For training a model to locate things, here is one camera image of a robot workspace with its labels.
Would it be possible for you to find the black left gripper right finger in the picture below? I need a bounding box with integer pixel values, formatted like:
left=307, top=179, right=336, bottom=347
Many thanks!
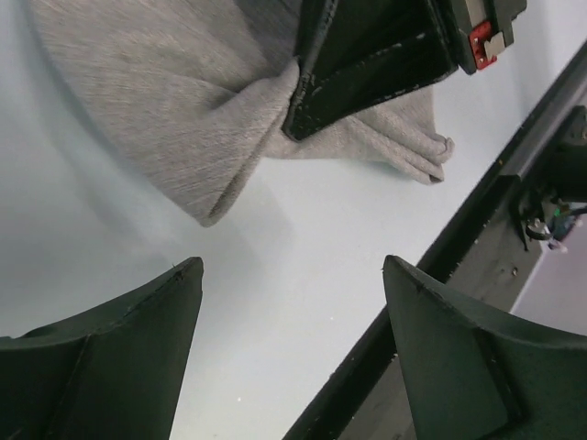
left=383, top=256, right=586, bottom=439

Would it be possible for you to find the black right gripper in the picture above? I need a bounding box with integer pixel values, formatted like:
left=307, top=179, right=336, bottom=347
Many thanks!
left=282, top=0, right=526, bottom=141

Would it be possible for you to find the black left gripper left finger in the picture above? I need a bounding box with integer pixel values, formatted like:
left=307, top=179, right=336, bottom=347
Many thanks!
left=1, top=258, right=203, bottom=439

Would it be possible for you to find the grey cloth napkin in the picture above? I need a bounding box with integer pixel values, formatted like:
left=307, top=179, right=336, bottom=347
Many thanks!
left=28, top=1, right=454, bottom=226

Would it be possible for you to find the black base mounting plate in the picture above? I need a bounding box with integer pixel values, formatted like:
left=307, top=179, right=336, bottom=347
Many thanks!
left=287, top=49, right=586, bottom=439

